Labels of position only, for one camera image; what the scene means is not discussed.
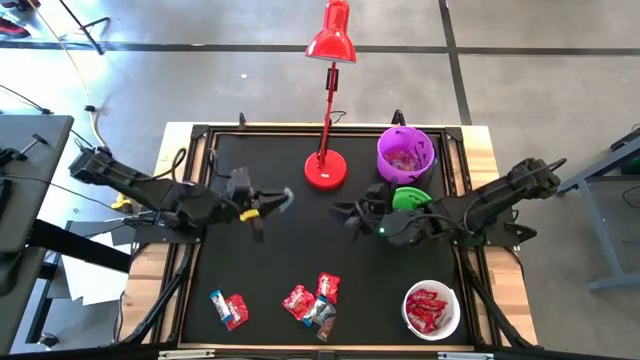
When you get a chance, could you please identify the silver metal bracket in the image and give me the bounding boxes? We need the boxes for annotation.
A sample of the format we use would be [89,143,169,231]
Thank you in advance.
[158,349,217,360]
[437,351,495,360]

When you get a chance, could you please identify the grey desk leg frame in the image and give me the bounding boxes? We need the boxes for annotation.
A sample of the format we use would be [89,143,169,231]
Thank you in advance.
[557,127,640,294]

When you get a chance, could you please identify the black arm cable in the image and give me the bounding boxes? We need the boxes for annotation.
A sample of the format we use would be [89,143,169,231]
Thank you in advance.
[149,147,189,182]

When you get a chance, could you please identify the red camera stand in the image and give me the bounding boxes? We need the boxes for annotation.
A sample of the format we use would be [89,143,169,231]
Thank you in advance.
[303,0,358,192]

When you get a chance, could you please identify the black desk crossbeam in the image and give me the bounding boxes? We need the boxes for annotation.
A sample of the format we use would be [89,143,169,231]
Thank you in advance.
[27,219,132,274]

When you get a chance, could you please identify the blue silver candy bar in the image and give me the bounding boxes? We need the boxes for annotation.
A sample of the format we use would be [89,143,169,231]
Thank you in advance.
[208,288,234,324]
[302,295,329,329]

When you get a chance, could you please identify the red black shoe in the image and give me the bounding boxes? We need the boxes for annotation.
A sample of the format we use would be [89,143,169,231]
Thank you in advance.
[0,17,32,40]

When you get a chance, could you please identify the yellow cable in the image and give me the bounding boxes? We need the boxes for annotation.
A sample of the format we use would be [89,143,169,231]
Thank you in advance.
[24,0,111,151]

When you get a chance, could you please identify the white paper sheets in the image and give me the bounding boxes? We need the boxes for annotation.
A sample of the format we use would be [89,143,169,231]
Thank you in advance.
[60,232,132,307]

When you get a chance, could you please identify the black tripod stand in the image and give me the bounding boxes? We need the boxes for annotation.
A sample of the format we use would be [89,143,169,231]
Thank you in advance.
[57,0,111,57]

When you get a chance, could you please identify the black desk clamp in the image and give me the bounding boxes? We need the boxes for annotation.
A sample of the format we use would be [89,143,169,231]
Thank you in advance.
[0,133,51,171]

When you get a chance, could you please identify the green plastic bucket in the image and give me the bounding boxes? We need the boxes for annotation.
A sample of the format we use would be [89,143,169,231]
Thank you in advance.
[391,186,434,212]

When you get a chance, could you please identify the grey desk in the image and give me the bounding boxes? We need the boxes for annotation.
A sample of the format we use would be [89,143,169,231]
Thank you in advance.
[0,114,75,256]

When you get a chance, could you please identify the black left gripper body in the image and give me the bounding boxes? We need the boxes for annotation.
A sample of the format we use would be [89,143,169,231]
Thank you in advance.
[224,167,266,224]

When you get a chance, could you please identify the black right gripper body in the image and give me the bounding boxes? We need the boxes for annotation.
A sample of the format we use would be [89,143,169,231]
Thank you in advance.
[356,196,397,237]

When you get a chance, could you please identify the white bowl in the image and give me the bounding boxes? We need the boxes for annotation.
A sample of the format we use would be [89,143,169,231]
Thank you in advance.
[401,279,462,343]

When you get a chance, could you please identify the clear Ring Pop packet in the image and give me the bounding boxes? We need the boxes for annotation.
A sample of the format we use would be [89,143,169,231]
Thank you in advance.
[405,149,425,174]
[315,299,338,325]
[316,315,337,343]
[279,186,297,214]
[385,148,412,172]

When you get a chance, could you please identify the purple plastic bucket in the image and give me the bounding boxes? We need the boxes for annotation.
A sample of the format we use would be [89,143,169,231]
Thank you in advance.
[375,125,436,185]

